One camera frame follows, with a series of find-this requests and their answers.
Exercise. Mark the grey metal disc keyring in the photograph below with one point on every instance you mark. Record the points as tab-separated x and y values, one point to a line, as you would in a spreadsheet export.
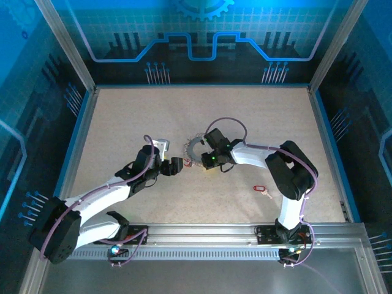
193	150

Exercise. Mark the red key tag with key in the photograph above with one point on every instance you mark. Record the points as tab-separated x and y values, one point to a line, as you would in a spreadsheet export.
187	163
260	188

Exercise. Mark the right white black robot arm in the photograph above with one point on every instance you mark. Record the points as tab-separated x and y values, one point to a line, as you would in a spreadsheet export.
251	156

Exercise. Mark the small lit connector box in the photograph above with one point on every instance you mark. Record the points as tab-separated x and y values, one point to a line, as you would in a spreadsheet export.
291	250
114	250

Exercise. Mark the aluminium table side rail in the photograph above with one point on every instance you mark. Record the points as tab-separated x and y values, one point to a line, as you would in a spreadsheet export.
80	137
326	137

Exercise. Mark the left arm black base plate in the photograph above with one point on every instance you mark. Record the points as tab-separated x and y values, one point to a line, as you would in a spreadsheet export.
137	234

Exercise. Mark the aluminium mounting rail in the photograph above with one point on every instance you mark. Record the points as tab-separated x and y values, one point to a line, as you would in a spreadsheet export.
199	232

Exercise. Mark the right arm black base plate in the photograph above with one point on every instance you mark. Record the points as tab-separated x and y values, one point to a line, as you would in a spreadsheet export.
266	234

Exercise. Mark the aluminium frame post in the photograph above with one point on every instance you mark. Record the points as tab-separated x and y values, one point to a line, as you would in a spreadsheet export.
336	46
68	46

